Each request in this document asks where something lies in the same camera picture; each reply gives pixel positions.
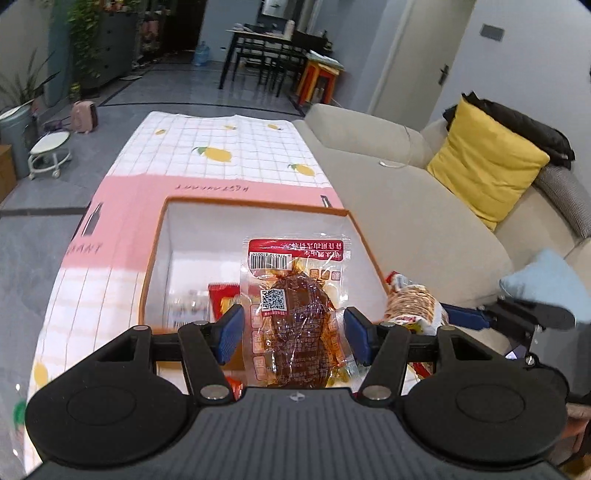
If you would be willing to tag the yellow cushion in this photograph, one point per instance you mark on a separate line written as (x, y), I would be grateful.
(485, 164)

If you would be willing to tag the grey knitted cushion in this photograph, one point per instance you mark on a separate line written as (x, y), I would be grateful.
(568, 195)

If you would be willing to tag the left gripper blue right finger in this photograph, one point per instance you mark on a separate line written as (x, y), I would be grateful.
(384, 350)

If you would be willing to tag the black dining table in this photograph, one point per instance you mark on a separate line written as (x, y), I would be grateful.
(272, 55)

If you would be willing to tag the orange stool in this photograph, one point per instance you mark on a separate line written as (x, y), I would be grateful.
(317, 74)

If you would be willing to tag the light blue cushion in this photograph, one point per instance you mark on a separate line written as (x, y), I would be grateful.
(549, 279)

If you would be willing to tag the white round rolling stool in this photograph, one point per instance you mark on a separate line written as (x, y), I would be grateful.
(49, 154)

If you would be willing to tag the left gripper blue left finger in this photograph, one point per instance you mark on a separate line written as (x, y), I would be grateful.
(205, 349)

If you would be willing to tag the dark green cabinet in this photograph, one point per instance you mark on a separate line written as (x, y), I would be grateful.
(115, 49)

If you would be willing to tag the brown cardboard box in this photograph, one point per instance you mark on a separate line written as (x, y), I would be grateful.
(8, 178)

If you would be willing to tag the lemon pattern tablecloth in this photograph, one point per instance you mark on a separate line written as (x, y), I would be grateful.
(97, 291)

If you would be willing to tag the pink small heater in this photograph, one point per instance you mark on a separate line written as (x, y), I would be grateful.
(83, 117)

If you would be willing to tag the beige sofa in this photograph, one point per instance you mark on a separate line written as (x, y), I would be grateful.
(414, 225)

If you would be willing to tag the orange cardboard box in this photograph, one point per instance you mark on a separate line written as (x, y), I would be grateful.
(201, 243)

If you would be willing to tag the red braised meat packet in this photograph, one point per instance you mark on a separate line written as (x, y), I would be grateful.
(294, 292)

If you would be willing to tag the potted plant grey pot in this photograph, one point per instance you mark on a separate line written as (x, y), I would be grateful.
(18, 122)

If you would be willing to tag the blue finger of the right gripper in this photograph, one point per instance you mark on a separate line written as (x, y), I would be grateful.
(466, 317)

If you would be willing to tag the blue water jug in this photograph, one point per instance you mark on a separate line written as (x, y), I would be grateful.
(201, 55)

